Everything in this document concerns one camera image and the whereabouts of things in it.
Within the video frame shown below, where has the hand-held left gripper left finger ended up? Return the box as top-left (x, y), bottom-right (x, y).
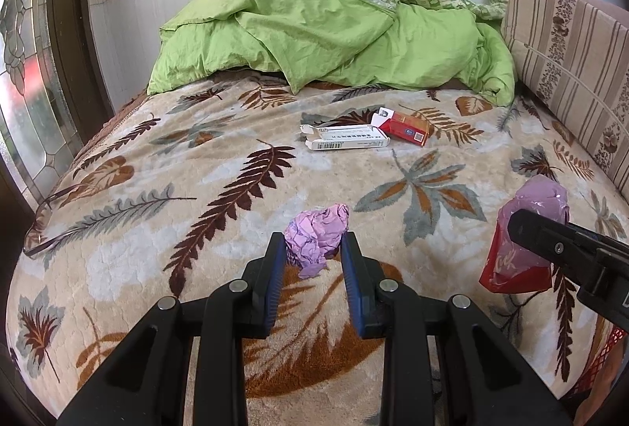
top-left (58, 232), bottom-right (287, 426)

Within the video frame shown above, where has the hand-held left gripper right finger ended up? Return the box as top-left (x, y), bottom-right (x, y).
top-left (340, 232), bottom-right (573, 426)

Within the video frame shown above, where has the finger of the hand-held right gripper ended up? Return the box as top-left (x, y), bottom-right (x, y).
top-left (508, 208), bottom-right (629, 279)

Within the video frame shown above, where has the purple and red plastic bag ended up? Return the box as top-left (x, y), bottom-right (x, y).
top-left (479, 175), bottom-right (571, 294)

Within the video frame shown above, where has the red mesh basket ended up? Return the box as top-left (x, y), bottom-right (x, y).
top-left (565, 325), bottom-right (629, 412)

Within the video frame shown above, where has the purple paper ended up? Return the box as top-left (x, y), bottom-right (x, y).
top-left (284, 203), bottom-right (351, 280)

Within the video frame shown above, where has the leaf printed blanket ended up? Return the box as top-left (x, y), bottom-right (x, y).
top-left (10, 74), bottom-right (629, 426)

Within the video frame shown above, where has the white medicine box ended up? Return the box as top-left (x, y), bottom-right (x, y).
top-left (300, 124), bottom-right (391, 152)

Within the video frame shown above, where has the red cigarette box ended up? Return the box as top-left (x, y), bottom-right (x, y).
top-left (370, 108), bottom-right (434, 146)

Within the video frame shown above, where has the striped sofa cushion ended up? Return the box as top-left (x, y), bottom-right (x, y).
top-left (500, 0), bottom-right (629, 201)

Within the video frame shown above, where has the green quilt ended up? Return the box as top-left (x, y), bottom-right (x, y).
top-left (146, 0), bottom-right (517, 107)

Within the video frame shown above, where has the patterned glass window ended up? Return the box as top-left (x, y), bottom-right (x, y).
top-left (0, 0), bottom-right (84, 210)

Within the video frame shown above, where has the wooden window frame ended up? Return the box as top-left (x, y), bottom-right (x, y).
top-left (46, 0), bottom-right (116, 144)

